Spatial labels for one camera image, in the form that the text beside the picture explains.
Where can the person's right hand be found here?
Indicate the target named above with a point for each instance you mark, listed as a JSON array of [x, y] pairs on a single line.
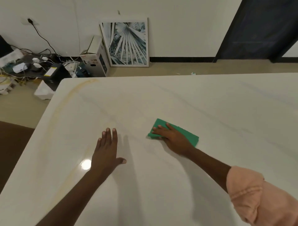
[[174, 140]]

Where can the person's left hand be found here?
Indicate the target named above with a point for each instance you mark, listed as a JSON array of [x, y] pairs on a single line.
[[106, 153]]

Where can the person's left middle finger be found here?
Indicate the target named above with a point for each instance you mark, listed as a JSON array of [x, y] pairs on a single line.
[[108, 138]]

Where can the person's right middle finger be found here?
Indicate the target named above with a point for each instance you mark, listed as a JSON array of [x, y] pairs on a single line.
[[158, 131]]

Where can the person's left thumb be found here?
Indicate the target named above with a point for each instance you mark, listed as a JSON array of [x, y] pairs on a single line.
[[121, 161]]

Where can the person's left little finger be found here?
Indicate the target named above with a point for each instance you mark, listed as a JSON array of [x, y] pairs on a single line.
[[99, 144]]

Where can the person's right little finger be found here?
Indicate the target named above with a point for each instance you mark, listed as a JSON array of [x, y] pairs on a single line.
[[171, 127]]

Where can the green cleaning cloth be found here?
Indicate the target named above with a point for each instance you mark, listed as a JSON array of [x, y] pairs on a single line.
[[189, 137]]

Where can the person's right forearm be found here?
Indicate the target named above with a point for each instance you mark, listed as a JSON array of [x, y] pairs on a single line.
[[209, 166]]

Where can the person's left forearm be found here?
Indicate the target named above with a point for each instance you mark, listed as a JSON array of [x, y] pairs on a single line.
[[69, 200]]

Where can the black baseboard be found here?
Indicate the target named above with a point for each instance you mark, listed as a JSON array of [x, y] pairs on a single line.
[[181, 59]]

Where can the white foam block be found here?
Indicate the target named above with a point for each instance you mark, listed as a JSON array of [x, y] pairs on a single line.
[[43, 91]]

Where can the white cardboard box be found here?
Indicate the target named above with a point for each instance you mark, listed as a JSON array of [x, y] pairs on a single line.
[[96, 58]]

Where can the white power strip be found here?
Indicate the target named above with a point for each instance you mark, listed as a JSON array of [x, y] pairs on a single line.
[[71, 66]]

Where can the black device with yellow label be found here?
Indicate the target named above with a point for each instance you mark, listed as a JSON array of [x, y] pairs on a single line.
[[54, 74]]

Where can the framed palm leaf picture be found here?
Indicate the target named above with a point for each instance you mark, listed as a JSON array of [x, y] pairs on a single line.
[[128, 43]]

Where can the white router box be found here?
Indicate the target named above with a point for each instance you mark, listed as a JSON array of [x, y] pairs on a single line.
[[19, 67]]

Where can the pink shirt sleeve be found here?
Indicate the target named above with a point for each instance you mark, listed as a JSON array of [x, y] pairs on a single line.
[[263, 200]]

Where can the white plastic bag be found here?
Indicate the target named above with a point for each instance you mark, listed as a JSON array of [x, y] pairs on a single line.
[[10, 57]]

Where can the dark door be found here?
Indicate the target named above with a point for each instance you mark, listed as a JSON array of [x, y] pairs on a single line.
[[258, 29]]

